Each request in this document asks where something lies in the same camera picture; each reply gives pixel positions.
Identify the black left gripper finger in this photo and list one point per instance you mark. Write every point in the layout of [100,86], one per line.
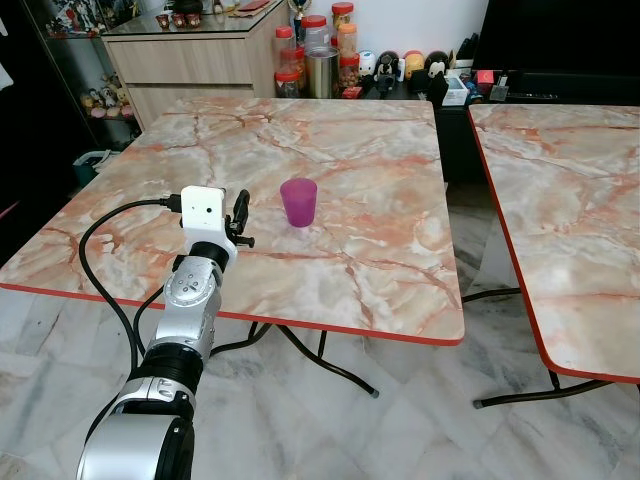
[243,207]

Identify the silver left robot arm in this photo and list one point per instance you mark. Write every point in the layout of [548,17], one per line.
[185,300]

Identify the purple plastic cup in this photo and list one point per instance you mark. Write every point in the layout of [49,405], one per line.
[298,203]

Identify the marble folding table red edge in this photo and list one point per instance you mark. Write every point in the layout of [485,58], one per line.
[570,220]
[330,170]

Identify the short red-lidded snack jar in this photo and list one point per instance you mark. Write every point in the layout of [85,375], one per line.
[288,85]

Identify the light wooden drawer cabinet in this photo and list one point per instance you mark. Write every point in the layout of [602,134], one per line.
[190,65]

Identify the small teal floor basket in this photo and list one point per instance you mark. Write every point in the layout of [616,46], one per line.
[95,168]

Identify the steel canister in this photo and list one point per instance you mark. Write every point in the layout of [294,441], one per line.
[321,73]

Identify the tall red-lidded snack jar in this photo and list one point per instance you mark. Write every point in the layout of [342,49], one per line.
[286,52]

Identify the wide clear red-lidded jar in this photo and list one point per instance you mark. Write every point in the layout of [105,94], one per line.
[316,35]

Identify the white and blue figurine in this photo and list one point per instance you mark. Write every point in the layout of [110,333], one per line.
[368,65]

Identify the black mouse figurine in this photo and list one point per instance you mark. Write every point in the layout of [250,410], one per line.
[387,72]

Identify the black display shelf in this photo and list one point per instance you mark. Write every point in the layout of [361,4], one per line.
[70,80]

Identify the yellow figurine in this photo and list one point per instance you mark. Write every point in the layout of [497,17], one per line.
[414,64]

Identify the black and white figurine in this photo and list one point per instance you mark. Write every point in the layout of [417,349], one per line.
[437,68]

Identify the white and blue box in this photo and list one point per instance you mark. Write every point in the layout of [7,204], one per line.
[454,90]

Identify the small red box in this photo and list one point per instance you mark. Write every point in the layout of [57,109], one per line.
[486,80]

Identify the black television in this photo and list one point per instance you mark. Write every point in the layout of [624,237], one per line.
[560,35]

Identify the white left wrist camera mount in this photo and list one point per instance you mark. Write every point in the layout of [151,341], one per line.
[205,215]

